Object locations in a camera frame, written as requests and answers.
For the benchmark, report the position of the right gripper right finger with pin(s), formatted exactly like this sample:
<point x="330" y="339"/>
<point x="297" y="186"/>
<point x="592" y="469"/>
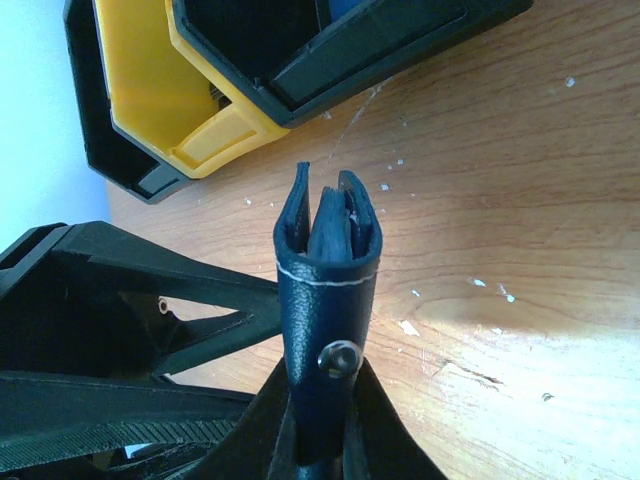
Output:
<point x="377" y="444"/>

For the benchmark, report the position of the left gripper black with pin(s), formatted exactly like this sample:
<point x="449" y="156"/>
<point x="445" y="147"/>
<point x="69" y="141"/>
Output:
<point x="93" y="300"/>

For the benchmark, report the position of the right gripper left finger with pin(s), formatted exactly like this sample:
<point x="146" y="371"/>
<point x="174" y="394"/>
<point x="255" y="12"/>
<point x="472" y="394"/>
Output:
<point x="266" y="443"/>

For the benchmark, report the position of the blue leather card holder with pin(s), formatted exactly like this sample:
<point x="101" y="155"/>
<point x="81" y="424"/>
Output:
<point x="327" y="262"/>

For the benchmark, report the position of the yellow bin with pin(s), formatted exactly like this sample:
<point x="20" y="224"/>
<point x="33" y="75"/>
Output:
<point x="167" y="97"/>

